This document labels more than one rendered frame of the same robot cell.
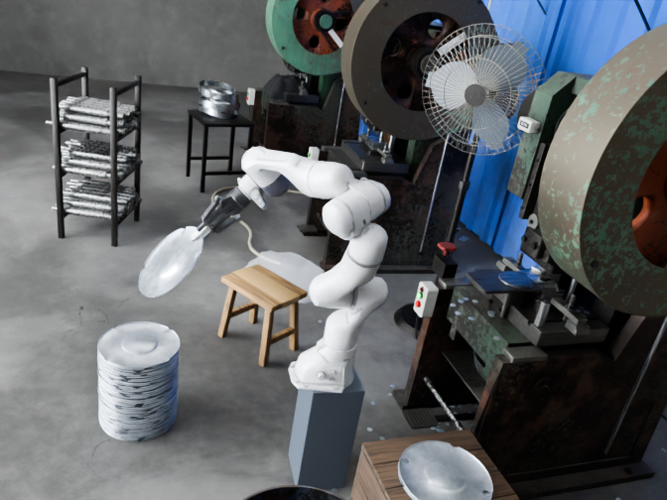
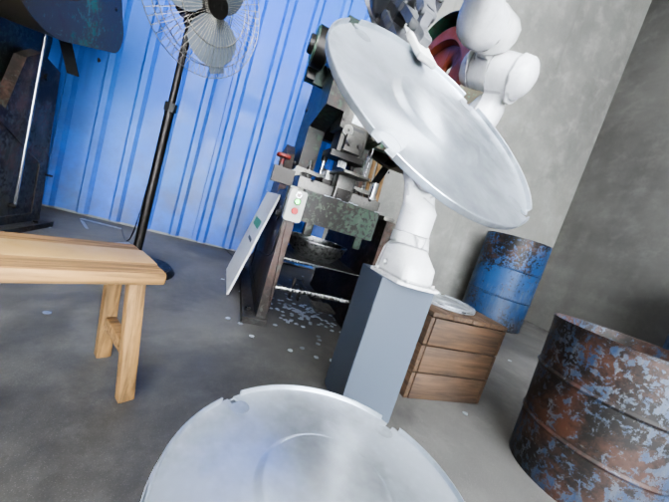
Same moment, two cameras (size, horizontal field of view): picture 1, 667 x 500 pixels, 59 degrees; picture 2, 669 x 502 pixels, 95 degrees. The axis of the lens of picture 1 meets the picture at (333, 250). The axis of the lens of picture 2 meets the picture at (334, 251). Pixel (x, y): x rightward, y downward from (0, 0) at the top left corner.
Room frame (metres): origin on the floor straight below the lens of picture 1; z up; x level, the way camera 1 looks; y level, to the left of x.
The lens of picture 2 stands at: (1.84, 0.91, 0.58)
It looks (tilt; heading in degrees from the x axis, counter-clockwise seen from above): 7 degrees down; 272
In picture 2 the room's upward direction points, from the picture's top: 17 degrees clockwise
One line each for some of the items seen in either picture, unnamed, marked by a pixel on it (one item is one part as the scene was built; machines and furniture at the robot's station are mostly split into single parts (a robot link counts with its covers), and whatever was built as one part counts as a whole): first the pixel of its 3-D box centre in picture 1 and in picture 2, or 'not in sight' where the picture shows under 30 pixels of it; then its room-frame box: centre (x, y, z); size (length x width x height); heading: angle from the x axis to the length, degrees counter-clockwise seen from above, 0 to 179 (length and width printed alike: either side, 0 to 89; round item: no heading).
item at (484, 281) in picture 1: (499, 295); (344, 186); (1.94, -0.63, 0.72); 0.25 x 0.14 x 0.14; 112
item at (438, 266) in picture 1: (442, 278); (279, 186); (2.21, -0.46, 0.62); 0.10 x 0.06 x 0.20; 22
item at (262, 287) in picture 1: (261, 313); (49, 322); (2.42, 0.29, 0.16); 0.34 x 0.24 x 0.34; 54
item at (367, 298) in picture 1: (356, 310); (418, 195); (1.67, -0.11, 0.71); 0.18 x 0.11 x 0.25; 107
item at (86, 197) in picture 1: (97, 157); not in sight; (3.35, 1.49, 0.47); 0.46 x 0.43 x 0.95; 92
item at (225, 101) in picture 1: (218, 134); not in sight; (4.53, 1.04, 0.40); 0.45 x 0.40 x 0.79; 34
